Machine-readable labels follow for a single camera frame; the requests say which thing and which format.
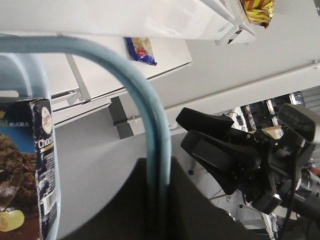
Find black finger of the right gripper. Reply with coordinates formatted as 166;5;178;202
181;130;262;195

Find gripper body of right arm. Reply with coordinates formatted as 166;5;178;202
224;124;316;216

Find white supermarket shelving unit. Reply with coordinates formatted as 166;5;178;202
0;0;256;126

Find blue cracker packet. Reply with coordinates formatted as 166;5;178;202
124;37;158;66

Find light blue plastic basket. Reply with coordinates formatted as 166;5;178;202
0;35;172;240

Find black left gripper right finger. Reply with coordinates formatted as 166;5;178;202
166;157;260;240

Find dark chocolate cookie box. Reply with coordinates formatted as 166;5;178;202
0;97;59;240

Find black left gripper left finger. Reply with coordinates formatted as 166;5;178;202
64;158;150;240

